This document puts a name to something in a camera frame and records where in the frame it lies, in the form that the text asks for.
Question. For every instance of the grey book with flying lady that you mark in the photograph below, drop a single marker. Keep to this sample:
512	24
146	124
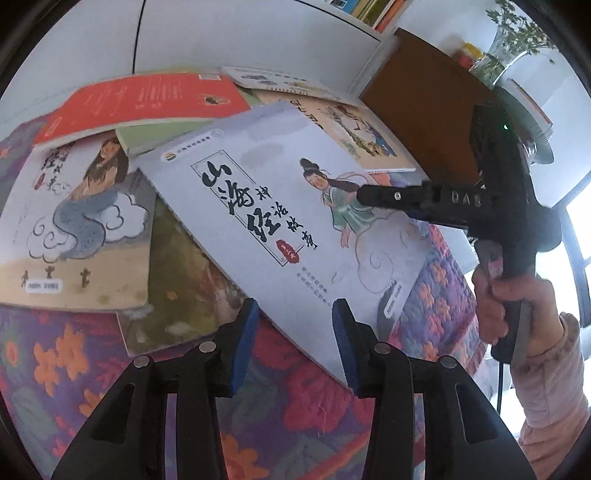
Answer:
258	184

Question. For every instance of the brown wooden cabinet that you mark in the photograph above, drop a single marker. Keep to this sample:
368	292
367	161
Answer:
425	101

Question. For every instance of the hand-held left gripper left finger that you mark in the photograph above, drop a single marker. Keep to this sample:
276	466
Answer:
244	341

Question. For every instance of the red book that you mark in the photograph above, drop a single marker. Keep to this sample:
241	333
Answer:
138	99

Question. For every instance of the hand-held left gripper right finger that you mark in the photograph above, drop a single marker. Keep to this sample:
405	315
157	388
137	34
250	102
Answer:
346	346

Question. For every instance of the dark round tray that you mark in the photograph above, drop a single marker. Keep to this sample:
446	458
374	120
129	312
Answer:
535	120

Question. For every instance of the glass vase with green plant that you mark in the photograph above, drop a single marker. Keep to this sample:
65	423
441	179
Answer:
512	37

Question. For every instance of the person's right hand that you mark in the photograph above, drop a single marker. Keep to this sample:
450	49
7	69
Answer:
545	314

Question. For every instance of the beige book with tree scene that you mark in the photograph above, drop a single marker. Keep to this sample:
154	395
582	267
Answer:
360	134

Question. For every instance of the white bookshelf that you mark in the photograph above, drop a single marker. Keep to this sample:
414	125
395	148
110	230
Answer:
231	37

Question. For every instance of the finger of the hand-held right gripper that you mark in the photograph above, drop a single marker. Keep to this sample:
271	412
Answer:
434	219
392	197

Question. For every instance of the white book with yellow-robed figure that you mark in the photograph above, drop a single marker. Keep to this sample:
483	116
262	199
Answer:
286	78

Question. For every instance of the green book with landscape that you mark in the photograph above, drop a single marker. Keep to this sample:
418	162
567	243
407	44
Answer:
152	136

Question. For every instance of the olive brown book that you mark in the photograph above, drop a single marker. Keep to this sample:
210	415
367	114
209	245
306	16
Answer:
184	277

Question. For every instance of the beige book with mermaid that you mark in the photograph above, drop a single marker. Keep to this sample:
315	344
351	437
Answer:
92	221

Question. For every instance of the person's right forearm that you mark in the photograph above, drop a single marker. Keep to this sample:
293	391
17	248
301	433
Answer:
554	392

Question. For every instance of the row of thin white blue books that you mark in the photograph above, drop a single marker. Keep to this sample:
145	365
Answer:
374	11

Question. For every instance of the yellow red container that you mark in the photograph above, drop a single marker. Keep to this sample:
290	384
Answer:
468	54

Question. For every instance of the purple floral mat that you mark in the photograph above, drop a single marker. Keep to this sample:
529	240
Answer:
277	415

